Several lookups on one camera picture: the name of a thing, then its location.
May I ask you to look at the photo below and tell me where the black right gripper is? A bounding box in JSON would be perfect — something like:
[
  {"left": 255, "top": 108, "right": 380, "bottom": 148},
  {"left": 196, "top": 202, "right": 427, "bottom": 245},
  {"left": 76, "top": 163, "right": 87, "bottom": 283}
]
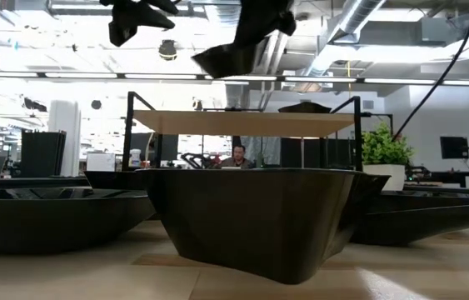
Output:
[{"left": 233, "top": 0, "right": 297, "bottom": 48}]

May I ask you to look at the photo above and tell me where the green plant in white pot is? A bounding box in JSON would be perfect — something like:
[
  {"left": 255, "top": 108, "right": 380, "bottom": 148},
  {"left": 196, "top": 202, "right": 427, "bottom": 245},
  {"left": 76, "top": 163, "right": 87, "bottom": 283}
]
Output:
[{"left": 361, "top": 121, "right": 415, "bottom": 192}]

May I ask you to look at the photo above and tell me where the black partition panel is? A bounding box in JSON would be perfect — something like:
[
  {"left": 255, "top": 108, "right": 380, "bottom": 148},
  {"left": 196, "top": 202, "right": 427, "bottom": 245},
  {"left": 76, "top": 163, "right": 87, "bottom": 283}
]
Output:
[{"left": 279, "top": 137, "right": 357, "bottom": 170}]

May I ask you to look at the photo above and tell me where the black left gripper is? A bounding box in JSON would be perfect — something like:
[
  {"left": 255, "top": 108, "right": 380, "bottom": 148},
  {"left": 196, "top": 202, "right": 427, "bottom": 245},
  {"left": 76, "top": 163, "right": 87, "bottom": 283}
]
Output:
[{"left": 99, "top": 0, "right": 180, "bottom": 48}]

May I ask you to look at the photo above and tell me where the black lab desk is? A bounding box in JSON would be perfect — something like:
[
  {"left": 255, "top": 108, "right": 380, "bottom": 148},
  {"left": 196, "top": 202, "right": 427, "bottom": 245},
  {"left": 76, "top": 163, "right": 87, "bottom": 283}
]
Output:
[{"left": 404, "top": 165, "right": 469, "bottom": 189}]

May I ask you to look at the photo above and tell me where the white board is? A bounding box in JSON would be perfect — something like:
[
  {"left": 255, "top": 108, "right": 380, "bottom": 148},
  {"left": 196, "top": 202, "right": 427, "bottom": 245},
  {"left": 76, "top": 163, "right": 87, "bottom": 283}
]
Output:
[{"left": 86, "top": 152, "right": 117, "bottom": 173}]

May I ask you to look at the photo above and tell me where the white building column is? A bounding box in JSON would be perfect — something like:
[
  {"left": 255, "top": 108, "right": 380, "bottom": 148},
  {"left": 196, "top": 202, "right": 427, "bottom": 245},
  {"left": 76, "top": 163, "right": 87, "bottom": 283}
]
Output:
[{"left": 47, "top": 97, "right": 82, "bottom": 178}]

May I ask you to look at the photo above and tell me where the wooden shelf with black legs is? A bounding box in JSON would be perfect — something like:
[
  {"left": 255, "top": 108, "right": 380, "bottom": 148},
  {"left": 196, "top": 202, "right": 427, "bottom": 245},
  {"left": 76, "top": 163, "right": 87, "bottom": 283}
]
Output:
[{"left": 122, "top": 91, "right": 362, "bottom": 173}]

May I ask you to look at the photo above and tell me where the person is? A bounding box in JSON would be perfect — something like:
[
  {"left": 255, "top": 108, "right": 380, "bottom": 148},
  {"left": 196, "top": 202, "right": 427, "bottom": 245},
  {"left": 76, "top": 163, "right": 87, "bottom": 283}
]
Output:
[{"left": 218, "top": 144, "right": 257, "bottom": 170}]

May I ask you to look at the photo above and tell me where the black cabinet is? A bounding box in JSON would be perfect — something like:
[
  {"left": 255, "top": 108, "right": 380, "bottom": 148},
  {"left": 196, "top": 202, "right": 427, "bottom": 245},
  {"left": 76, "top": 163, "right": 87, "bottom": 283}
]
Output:
[{"left": 20, "top": 129, "right": 67, "bottom": 178}]

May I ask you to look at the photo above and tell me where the black square mini plate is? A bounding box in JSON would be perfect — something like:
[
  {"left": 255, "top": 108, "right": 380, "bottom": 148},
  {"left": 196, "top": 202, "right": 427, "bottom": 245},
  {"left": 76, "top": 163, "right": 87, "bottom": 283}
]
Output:
[
  {"left": 136, "top": 167, "right": 392, "bottom": 286},
  {"left": 277, "top": 102, "right": 333, "bottom": 114},
  {"left": 83, "top": 169, "right": 148, "bottom": 191},
  {"left": 191, "top": 40, "right": 261, "bottom": 80}
]

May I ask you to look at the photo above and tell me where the black leaf-shaped mini plate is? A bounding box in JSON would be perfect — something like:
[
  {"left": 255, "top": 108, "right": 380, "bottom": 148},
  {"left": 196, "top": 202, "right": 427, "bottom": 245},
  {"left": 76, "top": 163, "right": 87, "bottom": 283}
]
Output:
[
  {"left": 0, "top": 187, "right": 157, "bottom": 255},
  {"left": 367, "top": 189, "right": 469, "bottom": 214}
]

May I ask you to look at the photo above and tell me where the black teardrop mini plate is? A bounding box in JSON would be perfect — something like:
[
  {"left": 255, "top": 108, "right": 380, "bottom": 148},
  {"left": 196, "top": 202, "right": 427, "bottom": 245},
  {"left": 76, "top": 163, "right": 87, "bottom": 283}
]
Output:
[{"left": 350, "top": 202, "right": 469, "bottom": 247}]

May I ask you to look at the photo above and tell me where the black monitor screen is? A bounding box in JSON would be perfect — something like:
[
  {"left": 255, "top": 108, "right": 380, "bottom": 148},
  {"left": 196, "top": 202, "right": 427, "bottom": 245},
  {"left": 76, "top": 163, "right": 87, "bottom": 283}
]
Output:
[{"left": 439, "top": 136, "right": 469, "bottom": 160}]

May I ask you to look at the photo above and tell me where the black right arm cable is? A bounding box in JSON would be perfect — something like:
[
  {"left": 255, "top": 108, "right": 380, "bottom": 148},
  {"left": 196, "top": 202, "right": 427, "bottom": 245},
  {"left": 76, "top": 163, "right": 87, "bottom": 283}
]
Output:
[{"left": 392, "top": 0, "right": 469, "bottom": 139}]

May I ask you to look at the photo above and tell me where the black display panel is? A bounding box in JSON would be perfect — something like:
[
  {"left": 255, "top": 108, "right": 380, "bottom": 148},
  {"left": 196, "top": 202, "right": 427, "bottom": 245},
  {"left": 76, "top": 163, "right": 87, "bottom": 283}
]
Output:
[{"left": 130, "top": 132, "right": 179, "bottom": 163}]

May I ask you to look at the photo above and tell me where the thin black metal stand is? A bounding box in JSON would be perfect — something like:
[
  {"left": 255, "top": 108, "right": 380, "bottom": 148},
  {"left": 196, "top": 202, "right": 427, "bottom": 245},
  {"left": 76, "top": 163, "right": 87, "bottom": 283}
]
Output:
[{"left": 361, "top": 111, "right": 395, "bottom": 126}]

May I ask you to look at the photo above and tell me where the silver ribbed air duct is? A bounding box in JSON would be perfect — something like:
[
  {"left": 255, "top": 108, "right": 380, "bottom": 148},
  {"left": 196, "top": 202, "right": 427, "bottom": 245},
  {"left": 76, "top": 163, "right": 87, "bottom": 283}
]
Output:
[{"left": 207, "top": 0, "right": 254, "bottom": 110}]

